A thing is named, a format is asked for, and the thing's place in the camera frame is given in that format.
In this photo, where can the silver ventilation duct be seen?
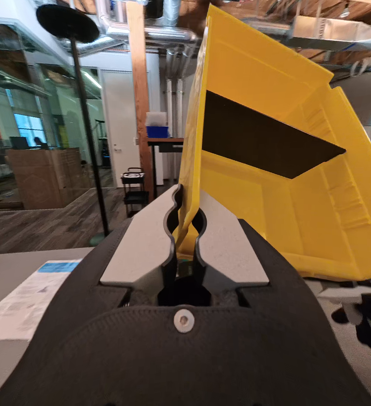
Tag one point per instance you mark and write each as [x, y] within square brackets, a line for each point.
[160, 33]

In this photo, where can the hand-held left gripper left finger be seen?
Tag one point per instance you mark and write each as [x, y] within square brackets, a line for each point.
[141, 247]

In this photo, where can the white printed paper sheet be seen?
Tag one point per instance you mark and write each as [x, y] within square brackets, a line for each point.
[20, 301]

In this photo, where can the brown cardboard crate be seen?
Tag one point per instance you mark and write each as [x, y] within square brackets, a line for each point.
[46, 177]

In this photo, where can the yellow plastic bin with divider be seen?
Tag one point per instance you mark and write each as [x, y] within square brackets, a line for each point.
[268, 69]

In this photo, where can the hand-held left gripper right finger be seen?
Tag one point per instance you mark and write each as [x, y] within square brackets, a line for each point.
[230, 250]

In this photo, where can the white wall pipes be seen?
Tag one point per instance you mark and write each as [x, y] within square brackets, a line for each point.
[170, 104]

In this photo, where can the white door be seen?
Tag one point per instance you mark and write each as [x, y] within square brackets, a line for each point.
[122, 120]

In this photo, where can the wooden pillar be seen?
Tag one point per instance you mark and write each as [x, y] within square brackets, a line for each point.
[138, 79]

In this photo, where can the blue box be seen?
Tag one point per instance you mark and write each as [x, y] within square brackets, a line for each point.
[157, 132]

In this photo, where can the black floor pole stand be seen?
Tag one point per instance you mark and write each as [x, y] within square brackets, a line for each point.
[66, 22]

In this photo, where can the black utility cart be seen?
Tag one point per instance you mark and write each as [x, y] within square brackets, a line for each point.
[134, 196]

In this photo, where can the clear plastic container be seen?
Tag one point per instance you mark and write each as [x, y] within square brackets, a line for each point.
[156, 119]

